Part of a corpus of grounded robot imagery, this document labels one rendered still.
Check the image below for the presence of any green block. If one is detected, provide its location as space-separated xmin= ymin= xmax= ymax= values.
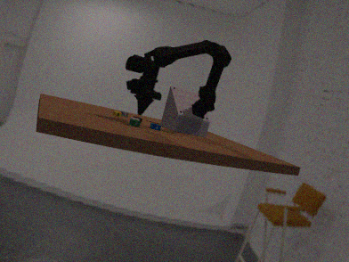
xmin=129 ymin=119 xmax=140 ymax=127

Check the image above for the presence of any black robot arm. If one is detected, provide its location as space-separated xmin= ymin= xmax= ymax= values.
xmin=126 ymin=40 xmax=231 ymax=119

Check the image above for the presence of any yellow block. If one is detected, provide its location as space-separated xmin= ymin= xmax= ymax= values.
xmin=113 ymin=111 xmax=122 ymax=117

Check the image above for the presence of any blue block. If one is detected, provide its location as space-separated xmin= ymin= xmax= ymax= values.
xmin=150 ymin=123 xmax=161 ymax=131

